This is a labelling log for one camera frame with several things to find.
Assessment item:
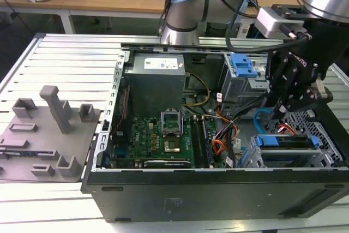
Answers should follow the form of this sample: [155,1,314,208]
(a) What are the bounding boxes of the yellow and black wires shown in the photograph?
[183,73,211,107]

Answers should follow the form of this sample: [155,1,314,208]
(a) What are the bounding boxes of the wooden desk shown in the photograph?
[0,0,349,35]

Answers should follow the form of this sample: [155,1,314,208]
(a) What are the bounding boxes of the silver disk bay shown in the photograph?
[239,132,345,169]

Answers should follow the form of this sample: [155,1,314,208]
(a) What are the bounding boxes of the blue disk wire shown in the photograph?
[252,108,274,137]

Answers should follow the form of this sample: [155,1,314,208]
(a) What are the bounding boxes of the hard disk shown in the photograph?
[254,134,320,152]

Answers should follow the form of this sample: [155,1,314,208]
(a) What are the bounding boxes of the black sleeved cable bundle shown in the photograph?
[214,93,271,141]

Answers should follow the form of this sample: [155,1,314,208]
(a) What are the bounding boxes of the orange and red wires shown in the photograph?
[212,139,231,164]

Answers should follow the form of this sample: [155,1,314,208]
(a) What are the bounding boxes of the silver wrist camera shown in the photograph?
[255,7,314,40]

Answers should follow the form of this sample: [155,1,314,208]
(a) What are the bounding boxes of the blue drive latch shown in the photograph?
[230,52,258,79]

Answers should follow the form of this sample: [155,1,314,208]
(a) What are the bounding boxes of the grey parts rack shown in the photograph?
[0,85,104,184]

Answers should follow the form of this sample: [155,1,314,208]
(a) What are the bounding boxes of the grey power supply unit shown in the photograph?
[124,53,187,111]

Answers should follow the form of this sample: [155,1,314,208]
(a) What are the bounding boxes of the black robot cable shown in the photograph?
[157,0,183,38]
[224,0,276,54]

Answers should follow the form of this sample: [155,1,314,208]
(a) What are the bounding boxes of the CPU socket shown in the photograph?
[163,136,183,154]

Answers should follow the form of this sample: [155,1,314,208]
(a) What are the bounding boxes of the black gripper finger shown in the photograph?
[285,86,334,113]
[266,49,300,121]

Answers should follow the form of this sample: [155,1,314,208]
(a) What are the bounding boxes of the black RAM slot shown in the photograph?
[200,117,214,168]
[190,116,201,168]

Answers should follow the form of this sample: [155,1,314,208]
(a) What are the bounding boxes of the black PC case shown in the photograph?
[80,41,349,223]

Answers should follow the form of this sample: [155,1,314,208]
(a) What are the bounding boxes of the silver drive cage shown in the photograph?
[220,52,271,103]

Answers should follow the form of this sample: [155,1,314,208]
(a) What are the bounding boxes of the black case fan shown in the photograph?
[111,83,134,147]

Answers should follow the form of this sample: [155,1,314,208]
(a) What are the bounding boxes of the green Dell motherboard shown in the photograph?
[111,115,227,169]

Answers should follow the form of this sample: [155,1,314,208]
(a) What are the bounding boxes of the black graphics card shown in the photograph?
[143,159,192,169]

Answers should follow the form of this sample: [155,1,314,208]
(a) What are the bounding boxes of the metal socket cover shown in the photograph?
[160,110,183,137]

